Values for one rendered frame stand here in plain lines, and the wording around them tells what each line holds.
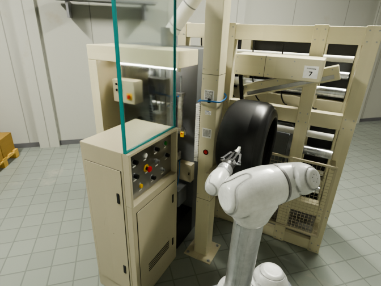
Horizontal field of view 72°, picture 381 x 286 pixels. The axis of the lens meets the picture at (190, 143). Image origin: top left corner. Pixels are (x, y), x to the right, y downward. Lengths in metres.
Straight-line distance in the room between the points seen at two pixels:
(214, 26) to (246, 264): 1.41
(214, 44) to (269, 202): 1.28
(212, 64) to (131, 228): 1.21
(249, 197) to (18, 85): 4.55
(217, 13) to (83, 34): 3.18
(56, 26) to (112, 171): 3.41
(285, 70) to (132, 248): 1.61
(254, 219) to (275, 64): 1.38
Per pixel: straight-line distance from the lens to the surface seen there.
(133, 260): 2.04
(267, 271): 1.31
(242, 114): 1.77
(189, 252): 2.69
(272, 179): 0.83
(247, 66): 2.07
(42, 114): 4.96
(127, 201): 1.72
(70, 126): 5.05
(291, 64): 2.00
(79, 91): 4.86
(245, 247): 0.96
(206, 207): 2.32
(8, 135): 4.84
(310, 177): 0.88
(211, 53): 1.88
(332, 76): 2.12
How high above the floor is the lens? 1.94
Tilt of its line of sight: 23 degrees down
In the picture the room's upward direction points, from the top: 2 degrees clockwise
